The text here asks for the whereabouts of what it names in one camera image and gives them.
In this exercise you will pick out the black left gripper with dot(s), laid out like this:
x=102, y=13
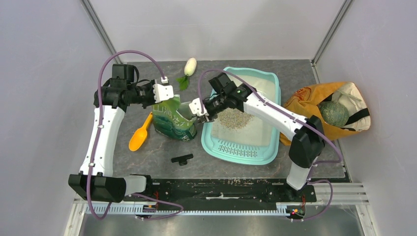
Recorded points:
x=150, y=85

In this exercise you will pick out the orange cloth bag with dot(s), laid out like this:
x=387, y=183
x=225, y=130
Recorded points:
x=306, y=101

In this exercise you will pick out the white toy radish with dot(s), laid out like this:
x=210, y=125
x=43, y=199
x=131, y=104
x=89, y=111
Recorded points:
x=189, y=70

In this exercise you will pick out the black bag clip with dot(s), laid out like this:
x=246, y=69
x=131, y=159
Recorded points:
x=182, y=160

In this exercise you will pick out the green netted melon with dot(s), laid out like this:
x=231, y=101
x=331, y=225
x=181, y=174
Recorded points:
x=334, y=113

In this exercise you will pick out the white slotted cable duct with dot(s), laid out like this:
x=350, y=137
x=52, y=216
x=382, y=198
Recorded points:
x=140, y=209

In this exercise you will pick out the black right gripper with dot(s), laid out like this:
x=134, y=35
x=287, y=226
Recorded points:
x=211, y=117

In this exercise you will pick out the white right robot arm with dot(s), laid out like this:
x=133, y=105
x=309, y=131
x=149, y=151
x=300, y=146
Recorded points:
x=306, y=134

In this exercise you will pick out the orange plastic scoop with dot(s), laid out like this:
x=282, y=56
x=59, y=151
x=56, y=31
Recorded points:
x=141, y=134

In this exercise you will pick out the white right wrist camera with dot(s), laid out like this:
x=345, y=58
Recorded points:
x=197, y=108

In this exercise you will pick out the teal plastic litter box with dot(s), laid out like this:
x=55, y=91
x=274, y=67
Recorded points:
x=258, y=142

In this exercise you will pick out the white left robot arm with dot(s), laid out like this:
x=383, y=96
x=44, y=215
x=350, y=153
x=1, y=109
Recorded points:
x=95, y=176

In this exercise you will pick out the grey litter granules pile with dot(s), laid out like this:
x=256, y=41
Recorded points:
x=234, y=118

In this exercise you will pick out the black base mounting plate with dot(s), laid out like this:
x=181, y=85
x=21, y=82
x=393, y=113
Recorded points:
x=226, y=193

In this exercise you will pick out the green litter bag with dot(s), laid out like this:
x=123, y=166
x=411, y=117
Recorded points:
x=173, y=119

